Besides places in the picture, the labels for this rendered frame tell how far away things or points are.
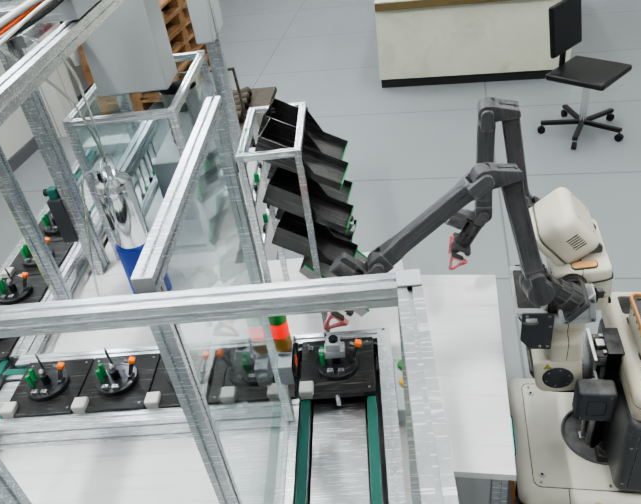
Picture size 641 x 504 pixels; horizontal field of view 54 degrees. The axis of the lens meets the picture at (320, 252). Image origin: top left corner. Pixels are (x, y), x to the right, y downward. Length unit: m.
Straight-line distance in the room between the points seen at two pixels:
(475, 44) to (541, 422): 4.25
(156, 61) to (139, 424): 1.43
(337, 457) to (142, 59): 1.72
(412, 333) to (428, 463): 0.16
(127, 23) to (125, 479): 1.68
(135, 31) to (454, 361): 1.74
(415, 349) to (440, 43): 5.73
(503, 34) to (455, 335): 4.38
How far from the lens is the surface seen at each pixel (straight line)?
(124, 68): 2.78
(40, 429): 2.28
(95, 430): 2.22
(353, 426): 1.99
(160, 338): 0.94
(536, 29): 6.36
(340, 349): 2.01
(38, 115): 2.66
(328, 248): 2.13
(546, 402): 2.90
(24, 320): 0.89
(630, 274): 4.07
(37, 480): 2.28
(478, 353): 2.26
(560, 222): 1.98
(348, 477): 1.89
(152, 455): 2.16
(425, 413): 0.64
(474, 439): 2.03
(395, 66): 6.42
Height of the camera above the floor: 2.48
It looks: 36 degrees down
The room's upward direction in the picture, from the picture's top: 9 degrees counter-clockwise
